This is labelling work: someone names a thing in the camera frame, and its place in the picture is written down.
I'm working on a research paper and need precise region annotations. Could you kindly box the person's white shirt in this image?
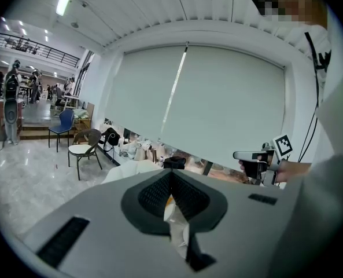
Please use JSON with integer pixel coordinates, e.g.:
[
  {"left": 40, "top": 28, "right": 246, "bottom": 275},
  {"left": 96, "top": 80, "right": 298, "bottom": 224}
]
[{"left": 271, "top": 21, "right": 343, "bottom": 278}]

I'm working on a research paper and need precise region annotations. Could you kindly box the white humanoid robot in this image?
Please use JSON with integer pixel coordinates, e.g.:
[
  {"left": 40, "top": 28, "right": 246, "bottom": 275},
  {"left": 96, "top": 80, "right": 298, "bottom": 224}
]
[{"left": 2, "top": 59, "right": 23, "bottom": 146}]

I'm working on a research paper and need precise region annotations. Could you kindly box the black head-worn camera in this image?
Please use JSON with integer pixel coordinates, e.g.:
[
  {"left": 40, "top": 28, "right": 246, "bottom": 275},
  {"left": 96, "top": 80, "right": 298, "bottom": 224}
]
[{"left": 248, "top": 0, "right": 276, "bottom": 14}]

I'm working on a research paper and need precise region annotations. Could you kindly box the wooden step platform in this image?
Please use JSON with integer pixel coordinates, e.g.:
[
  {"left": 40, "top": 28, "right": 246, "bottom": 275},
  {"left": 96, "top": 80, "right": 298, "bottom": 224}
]
[{"left": 18, "top": 122, "right": 77, "bottom": 141}]

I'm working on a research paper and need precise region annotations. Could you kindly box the beige paper bag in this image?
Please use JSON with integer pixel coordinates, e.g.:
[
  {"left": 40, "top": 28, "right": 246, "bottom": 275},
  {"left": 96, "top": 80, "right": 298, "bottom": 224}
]
[{"left": 133, "top": 143, "right": 158, "bottom": 164}]

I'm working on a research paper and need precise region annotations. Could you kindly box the white table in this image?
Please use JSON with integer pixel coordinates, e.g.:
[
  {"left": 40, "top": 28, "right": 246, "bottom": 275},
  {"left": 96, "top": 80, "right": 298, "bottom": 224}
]
[{"left": 61, "top": 94, "right": 81, "bottom": 110}]

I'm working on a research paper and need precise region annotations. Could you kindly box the brown wicker chair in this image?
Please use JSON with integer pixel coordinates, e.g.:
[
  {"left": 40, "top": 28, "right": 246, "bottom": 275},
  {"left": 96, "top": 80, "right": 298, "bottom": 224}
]
[{"left": 67, "top": 128, "right": 103, "bottom": 181}]

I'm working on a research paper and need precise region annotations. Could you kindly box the grey roller blind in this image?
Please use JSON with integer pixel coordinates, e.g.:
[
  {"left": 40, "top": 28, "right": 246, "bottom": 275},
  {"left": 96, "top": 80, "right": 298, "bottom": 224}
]
[
  {"left": 158, "top": 45, "right": 286, "bottom": 174},
  {"left": 104, "top": 45, "right": 187, "bottom": 144}
]

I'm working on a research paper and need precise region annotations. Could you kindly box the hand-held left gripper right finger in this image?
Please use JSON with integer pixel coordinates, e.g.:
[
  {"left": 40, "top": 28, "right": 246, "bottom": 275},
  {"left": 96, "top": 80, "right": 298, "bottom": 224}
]
[{"left": 171, "top": 169, "right": 298, "bottom": 278}]

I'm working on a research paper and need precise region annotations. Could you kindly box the white sofa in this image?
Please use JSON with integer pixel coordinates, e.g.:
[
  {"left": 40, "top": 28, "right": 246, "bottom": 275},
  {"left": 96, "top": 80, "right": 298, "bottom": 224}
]
[{"left": 101, "top": 159, "right": 164, "bottom": 185}]

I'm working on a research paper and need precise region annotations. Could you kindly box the black bag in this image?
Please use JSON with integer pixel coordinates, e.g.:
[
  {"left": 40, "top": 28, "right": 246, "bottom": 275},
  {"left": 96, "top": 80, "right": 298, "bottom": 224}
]
[{"left": 163, "top": 156, "right": 187, "bottom": 170}]

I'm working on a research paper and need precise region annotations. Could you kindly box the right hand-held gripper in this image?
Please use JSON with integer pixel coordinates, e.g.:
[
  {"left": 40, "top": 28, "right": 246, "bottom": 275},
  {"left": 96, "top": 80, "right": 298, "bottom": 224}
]
[{"left": 233, "top": 133, "right": 294, "bottom": 186}]

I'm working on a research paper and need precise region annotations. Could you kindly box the light wooden chair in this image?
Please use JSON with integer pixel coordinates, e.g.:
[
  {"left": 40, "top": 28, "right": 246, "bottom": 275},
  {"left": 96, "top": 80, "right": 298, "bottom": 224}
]
[{"left": 73, "top": 102, "right": 95, "bottom": 133}]

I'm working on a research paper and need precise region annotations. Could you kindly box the person's head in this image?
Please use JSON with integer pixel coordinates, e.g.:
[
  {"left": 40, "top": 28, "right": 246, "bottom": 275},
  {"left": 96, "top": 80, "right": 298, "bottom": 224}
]
[{"left": 263, "top": 0, "right": 329, "bottom": 26}]

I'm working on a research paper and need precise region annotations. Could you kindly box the black balcony railing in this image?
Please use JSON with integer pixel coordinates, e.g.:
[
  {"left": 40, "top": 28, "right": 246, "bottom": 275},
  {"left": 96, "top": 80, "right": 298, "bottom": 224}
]
[{"left": 0, "top": 32, "right": 81, "bottom": 68}]

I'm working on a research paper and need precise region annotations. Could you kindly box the person's right forearm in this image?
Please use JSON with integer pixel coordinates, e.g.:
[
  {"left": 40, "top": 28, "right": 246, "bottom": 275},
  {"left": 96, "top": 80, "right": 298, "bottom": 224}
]
[{"left": 275, "top": 160, "right": 314, "bottom": 184}]

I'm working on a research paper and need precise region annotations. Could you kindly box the white cushion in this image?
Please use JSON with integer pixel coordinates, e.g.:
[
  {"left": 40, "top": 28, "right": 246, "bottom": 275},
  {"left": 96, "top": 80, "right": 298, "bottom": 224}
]
[{"left": 163, "top": 195, "right": 191, "bottom": 259}]

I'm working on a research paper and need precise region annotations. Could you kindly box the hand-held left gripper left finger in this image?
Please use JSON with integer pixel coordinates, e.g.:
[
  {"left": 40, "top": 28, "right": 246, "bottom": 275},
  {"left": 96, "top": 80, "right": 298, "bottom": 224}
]
[{"left": 23, "top": 169, "right": 196, "bottom": 278}]

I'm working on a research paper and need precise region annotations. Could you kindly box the black cable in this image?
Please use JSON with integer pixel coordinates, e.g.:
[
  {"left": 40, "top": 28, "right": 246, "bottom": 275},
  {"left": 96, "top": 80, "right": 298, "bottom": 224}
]
[{"left": 297, "top": 32, "right": 333, "bottom": 163}]

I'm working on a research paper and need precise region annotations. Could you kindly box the blue plastic chair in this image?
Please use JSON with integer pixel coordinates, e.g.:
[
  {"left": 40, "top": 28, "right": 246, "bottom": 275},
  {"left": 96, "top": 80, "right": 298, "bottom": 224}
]
[{"left": 47, "top": 108, "right": 75, "bottom": 153}]

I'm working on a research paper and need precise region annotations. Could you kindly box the black backpack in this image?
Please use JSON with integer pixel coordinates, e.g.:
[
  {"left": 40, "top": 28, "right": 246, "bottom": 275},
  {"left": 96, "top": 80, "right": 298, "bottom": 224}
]
[{"left": 99, "top": 127, "right": 121, "bottom": 153}]

